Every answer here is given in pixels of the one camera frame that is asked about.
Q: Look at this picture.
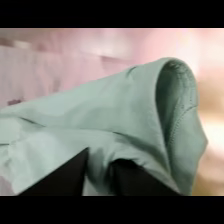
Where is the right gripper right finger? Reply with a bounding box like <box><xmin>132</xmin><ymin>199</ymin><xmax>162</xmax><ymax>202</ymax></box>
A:
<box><xmin>110</xmin><ymin>158</ymin><xmax>183</xmax><ymax>197</ymax></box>

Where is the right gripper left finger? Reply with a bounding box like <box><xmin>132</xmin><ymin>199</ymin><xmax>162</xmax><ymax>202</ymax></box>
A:
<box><xmin>18</xmin><ymin>146</ymin><xmax>91</xmax><ymax>197</ymax></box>

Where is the pale green shirt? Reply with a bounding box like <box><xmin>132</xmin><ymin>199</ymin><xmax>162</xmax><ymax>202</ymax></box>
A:
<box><xmin>0</xmin><ymin>57</ymin><xmax>209</xmax><ymax>197</ymax></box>

